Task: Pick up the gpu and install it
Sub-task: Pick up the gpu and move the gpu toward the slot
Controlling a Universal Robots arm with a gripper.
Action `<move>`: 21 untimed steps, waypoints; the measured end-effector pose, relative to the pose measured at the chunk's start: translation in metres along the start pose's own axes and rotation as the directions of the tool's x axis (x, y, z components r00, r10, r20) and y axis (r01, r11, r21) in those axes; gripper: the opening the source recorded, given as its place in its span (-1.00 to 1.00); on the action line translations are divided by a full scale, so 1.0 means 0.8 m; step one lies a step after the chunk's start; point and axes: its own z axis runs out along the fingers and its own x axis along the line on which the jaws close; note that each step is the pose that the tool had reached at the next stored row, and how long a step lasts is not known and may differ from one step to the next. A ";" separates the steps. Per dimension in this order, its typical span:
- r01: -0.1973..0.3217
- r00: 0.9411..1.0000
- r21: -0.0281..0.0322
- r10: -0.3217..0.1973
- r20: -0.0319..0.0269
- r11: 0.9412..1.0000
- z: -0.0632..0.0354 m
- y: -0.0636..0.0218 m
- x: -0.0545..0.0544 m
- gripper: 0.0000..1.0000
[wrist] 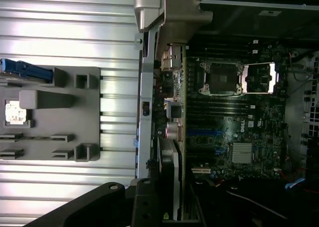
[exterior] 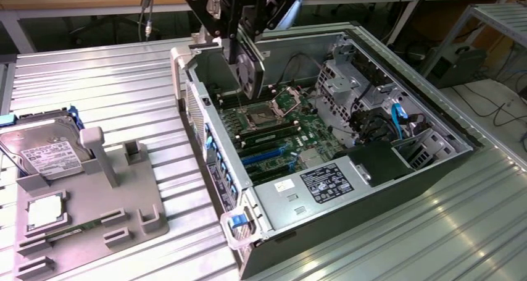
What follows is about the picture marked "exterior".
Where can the black graphics card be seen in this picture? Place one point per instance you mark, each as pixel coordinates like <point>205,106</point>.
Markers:
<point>252,77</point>

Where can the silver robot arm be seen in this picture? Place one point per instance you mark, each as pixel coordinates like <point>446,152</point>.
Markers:
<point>294,12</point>

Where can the black office chair base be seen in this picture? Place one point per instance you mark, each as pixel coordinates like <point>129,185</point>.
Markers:
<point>113,19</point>

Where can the silver perforated disk bay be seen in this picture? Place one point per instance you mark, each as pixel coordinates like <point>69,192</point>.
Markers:
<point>336,86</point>

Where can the metal socket cover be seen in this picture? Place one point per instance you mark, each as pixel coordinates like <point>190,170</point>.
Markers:
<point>289,100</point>

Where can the CPU socket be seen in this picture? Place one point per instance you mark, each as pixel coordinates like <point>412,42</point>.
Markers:
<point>262,117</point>

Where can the green motherboard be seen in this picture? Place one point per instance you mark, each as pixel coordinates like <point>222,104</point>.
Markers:
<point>317,129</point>

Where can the RAM stick with black chips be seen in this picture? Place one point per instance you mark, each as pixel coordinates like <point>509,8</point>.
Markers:
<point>268,136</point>

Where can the black box device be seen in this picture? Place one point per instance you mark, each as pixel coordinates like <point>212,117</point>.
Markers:
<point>457,68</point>

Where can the blue card retention clip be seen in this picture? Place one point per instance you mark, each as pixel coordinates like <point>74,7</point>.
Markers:
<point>230,179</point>
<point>213,144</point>
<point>225,168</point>
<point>234,192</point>

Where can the blue expansion slot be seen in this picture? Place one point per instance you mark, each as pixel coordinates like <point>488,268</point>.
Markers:
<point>262,157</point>

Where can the silver chipset heatsink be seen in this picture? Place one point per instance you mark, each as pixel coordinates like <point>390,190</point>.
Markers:
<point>312,159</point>

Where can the long black expansion slot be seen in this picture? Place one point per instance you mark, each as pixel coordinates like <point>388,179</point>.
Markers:
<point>270,176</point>
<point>268,169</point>

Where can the grey slatted metal shelf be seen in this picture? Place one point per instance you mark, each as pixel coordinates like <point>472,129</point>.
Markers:
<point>506,17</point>

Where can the white round table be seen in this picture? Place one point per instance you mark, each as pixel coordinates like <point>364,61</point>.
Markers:
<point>486,91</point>

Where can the black plastic air shroud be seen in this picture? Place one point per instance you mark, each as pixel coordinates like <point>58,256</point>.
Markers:
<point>380,163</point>

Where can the silver vented disk bay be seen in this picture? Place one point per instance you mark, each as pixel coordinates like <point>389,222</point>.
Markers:
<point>420,156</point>

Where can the hard disk with blue carrier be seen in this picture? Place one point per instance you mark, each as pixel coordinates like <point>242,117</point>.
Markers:
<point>46,157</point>

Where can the silver power supply unit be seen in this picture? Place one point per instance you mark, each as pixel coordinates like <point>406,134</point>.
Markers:
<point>289,207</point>

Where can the blue case release latch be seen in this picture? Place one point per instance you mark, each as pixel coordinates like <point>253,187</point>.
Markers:
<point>237,221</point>

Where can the grey parts rack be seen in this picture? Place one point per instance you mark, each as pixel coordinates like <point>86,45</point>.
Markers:
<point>104,207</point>

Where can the open grey PC case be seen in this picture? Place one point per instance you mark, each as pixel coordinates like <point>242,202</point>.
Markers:
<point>330,231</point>

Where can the silver CPU chip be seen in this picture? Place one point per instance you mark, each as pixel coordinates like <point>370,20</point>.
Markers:
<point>46,210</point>

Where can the green RAM stick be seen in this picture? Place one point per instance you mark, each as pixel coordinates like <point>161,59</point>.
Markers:
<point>78,230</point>

